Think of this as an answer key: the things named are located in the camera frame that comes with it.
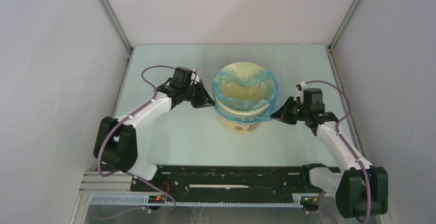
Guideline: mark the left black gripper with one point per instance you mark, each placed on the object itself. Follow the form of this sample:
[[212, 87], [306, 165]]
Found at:
[[204, 100]]

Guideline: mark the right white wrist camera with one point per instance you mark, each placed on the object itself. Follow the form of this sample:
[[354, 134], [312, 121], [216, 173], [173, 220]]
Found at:
[[299, 98]]

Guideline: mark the left aluminium frame post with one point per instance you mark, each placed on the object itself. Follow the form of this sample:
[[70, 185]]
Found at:
[[110, 13]]

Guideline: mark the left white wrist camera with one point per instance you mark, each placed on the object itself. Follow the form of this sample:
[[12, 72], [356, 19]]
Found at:
[[194, 77]]

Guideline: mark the yellow cartoon trash bin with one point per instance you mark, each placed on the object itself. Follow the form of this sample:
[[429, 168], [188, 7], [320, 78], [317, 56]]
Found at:
[[242, 120]]

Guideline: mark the blue plastic trash bag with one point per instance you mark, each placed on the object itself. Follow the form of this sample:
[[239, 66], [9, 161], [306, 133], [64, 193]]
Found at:
[[245, 89]]

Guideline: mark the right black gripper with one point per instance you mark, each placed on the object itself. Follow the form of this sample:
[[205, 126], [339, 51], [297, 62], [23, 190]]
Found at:
[[283, 114]]

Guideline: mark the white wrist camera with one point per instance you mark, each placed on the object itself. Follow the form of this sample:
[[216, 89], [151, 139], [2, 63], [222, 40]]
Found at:
[[194, 77], [299, 98]]

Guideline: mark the right aluminium frame post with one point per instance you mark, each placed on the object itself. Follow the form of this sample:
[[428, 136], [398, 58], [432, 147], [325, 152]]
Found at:
[[345, 21]]

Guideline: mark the left small circuit board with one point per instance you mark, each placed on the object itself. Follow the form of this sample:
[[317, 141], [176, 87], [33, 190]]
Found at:
[[157, 199]]

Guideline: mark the aluminium frame post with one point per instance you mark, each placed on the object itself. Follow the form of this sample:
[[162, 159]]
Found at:
[[345, 21], [110, 13]]

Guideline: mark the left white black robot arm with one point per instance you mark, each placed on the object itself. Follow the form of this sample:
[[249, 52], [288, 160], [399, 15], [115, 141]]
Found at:
[[116, 143]]

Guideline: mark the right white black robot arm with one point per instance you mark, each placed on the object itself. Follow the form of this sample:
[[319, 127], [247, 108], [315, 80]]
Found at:
[[361, 189]]

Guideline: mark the small circuit board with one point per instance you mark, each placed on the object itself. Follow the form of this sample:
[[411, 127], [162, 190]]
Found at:
[[310, 200], [157, 199]]

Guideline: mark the right small circuit board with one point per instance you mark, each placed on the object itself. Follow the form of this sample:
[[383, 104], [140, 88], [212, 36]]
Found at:
[[310, 200]]

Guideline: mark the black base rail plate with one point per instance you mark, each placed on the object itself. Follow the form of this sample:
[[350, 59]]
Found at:
[[226, 183]]

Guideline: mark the grey slotted cable duct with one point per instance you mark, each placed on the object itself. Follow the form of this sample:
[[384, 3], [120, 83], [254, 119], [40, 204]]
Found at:
[[146, 200]]

